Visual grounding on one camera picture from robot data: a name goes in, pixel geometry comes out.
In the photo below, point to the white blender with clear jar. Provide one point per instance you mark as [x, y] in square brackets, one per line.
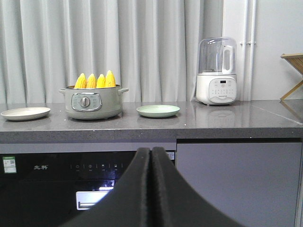
[216, 78]

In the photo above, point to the grey cabinet door panel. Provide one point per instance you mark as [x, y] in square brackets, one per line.
[253, 183]

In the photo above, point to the pale yellow corn cob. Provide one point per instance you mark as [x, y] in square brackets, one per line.
[91, 81]

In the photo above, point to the cream white plate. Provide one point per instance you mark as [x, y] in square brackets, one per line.
[24, 114]

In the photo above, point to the green electric cooking pot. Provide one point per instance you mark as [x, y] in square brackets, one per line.
[93, 103]

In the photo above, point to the grey curtain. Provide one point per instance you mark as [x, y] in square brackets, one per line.
[149, 45]

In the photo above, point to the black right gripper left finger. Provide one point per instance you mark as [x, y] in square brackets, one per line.
[126, 205]

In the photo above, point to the light green plate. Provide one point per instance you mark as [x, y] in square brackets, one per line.
[158, 111]

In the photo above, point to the white wall pipes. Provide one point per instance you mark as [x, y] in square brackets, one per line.
[248, 47]

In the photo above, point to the black built-in sterilizer cabinet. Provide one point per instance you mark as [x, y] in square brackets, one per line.
[49, 189]

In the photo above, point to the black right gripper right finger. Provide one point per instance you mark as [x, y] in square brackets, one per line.
[174, 203]

